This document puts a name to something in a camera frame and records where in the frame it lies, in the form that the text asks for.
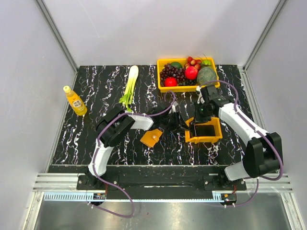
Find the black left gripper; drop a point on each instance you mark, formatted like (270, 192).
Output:
(179, 124)

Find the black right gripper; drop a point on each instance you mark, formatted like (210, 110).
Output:
(197, 116)

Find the small yellow plastic bin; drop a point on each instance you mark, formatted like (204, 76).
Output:
(189, 135)

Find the orange leather card holder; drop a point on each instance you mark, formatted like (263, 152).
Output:
(150, 138)

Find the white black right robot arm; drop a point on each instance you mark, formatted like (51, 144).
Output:
(263, 150)

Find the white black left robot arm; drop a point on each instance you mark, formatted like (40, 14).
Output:
(116, 124)

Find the yellow fruit tray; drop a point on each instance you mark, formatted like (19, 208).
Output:
(182, 61)

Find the dark blueberry cluster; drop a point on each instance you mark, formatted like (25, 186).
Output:
(187, 83)

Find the green netted melon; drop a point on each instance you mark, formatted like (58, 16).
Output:
(205, 74)

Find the red pomegranate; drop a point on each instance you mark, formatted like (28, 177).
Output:
(191, 73)

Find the red apple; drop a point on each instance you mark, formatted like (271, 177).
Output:
(170, 82)

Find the green apple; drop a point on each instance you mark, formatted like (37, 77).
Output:
(206, 63)

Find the red cherry cluster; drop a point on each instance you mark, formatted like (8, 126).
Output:
(193, 62)

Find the purple grape bunch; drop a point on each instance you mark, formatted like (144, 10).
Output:
(169, 71)

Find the green lime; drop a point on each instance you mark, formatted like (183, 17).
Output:
(176, 65)

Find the green white celery stalk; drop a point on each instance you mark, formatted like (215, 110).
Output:
(127, 98)

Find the yellow juice bottle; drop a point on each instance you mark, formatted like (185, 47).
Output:
(75, 101)

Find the white cable duct strip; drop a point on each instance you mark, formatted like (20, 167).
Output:
(100, 197)

